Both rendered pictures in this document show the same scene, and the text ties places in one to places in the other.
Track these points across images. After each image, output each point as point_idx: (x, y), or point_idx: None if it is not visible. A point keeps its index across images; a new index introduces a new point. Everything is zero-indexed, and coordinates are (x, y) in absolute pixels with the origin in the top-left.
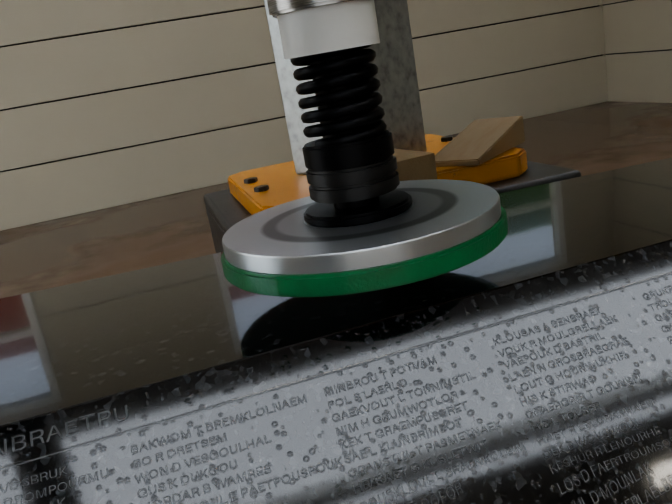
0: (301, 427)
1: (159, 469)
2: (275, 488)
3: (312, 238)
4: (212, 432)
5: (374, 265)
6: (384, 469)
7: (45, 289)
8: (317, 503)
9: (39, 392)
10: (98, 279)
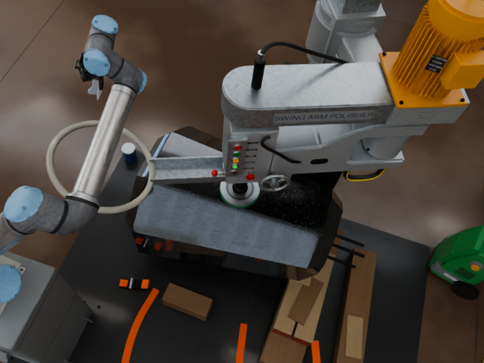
0: (215, 209)
1: (200, 204)
2: (209, 212)
3: (228, 191)
4: (207, 204)
5: (229, 203)
6: (220, 217)
7: (207, 146)
8: (212, 216)
9: (194, 186)
10: (214, 150)
